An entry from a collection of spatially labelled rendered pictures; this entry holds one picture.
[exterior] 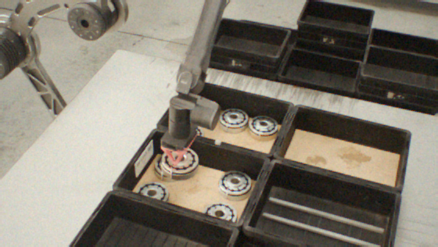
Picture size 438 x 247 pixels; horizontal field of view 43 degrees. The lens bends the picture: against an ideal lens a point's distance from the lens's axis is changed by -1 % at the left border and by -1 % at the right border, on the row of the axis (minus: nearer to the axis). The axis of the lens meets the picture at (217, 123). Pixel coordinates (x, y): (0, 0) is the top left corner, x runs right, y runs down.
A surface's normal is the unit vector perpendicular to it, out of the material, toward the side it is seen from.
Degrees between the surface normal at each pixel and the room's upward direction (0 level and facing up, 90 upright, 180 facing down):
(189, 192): 0
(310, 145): 0
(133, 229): 0
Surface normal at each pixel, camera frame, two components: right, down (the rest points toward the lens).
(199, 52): -0.08, -0.34
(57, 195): 0.02, -0.77
